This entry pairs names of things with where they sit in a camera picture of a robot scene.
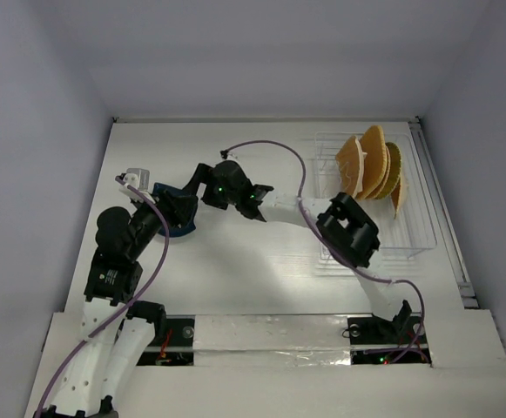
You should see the rounded square woven plate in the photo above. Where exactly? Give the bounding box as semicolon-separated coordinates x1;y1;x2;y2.
357;125;389;199

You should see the round orange woven plate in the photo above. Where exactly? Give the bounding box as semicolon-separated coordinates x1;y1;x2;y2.
367;142;401;200

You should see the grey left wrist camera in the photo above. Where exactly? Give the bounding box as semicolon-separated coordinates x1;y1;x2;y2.
119;167;150;194

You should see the dark blue plate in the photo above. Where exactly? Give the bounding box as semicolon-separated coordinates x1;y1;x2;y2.
152;183;199;238

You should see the round bamboo green-rimmed plate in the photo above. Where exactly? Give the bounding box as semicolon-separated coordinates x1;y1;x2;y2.
375;142;402;199

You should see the foil covered front bar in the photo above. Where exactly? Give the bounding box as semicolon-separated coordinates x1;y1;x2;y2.
192;314;351;368

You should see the small orange woven plate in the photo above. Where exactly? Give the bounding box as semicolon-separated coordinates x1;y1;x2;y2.
390;172;408;219

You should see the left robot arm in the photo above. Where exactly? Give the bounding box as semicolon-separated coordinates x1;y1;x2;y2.
34;164;212;417

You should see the clear wire dish rack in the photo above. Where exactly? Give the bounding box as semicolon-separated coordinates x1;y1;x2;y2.
298;131;438;267

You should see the triangular woven orange plate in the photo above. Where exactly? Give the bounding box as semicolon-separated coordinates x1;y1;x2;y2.
335;135;367;198

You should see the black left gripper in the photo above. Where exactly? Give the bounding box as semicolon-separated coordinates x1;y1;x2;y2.
127;186;197;257

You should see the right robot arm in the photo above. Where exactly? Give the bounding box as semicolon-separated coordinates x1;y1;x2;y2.
187;159;424;350

